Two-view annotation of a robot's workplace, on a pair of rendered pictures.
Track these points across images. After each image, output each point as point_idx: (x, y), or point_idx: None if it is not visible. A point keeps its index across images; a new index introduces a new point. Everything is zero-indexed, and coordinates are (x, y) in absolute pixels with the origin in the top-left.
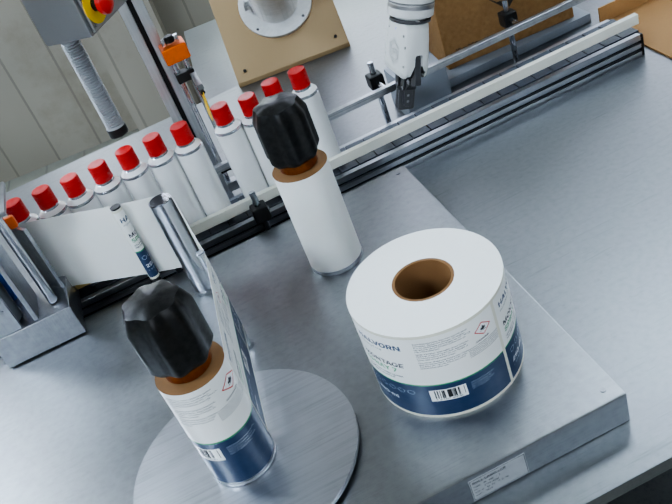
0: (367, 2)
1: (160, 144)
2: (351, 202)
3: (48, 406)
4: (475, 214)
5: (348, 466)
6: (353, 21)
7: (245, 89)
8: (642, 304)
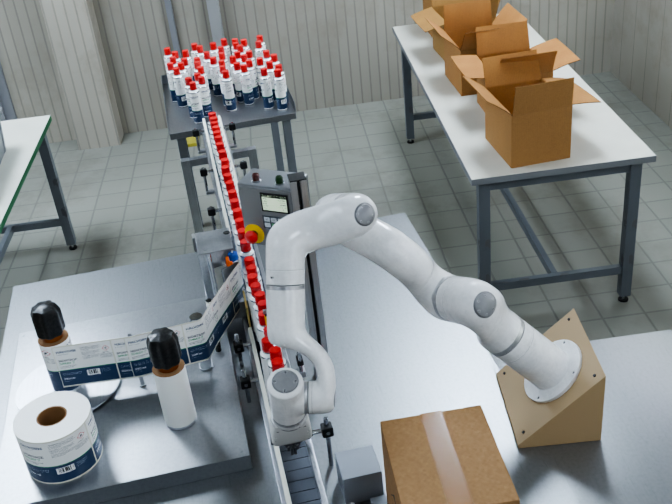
0: (620, 466)
1: (259, 310)
2: (230, 427)
3: (166, 319)
4: (192, 496)
5: None
6: (577, 453)
7: (489, 379)
8: None
